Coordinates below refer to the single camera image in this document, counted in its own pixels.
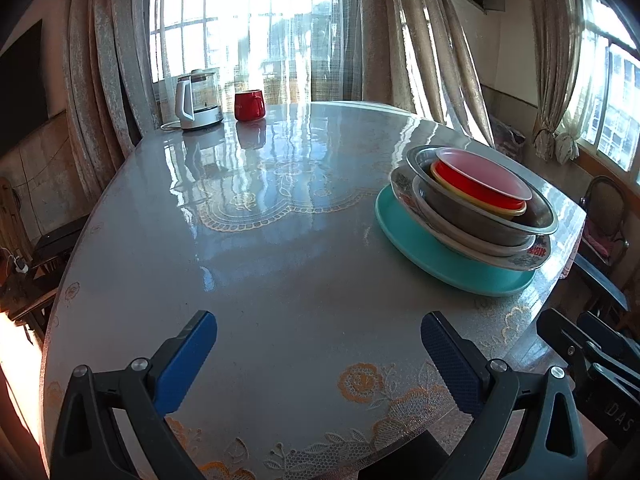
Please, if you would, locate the black television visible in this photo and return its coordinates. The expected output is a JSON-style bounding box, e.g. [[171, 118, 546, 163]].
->
[[0, 21, 49, 155]]

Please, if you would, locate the beige curtain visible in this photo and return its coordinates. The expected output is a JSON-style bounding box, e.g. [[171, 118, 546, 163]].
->
[[358, 0, 495, 148]]

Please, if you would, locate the stainless steel bowl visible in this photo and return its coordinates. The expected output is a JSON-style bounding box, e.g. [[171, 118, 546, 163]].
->
[[406, 145, 559, 247]]

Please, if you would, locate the dark wooden chair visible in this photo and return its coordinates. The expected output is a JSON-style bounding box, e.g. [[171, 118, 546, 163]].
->
[[578, 176, 630, 276]]

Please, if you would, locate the phoenix pattern plate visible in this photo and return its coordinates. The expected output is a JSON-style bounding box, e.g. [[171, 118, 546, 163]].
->
[[390, 167, 551, 271]]

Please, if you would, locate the yellow plastic bowl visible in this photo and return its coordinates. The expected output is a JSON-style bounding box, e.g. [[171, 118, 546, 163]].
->
[[431, 160, 527, 219]]

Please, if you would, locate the teal plate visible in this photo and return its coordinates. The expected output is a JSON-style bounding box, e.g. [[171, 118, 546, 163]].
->
[[374, 185, 535, 297]]

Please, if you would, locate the glass electric kettle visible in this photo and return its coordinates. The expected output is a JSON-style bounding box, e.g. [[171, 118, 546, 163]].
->
[[160, 68, 224, 131]]

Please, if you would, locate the red plastic bowl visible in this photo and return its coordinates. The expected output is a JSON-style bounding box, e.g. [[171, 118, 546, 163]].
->
[[430, 148, 533, 218]]

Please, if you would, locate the red ceramic mug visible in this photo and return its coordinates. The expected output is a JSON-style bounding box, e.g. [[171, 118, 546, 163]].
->
[[234, 89, 266, 122]]

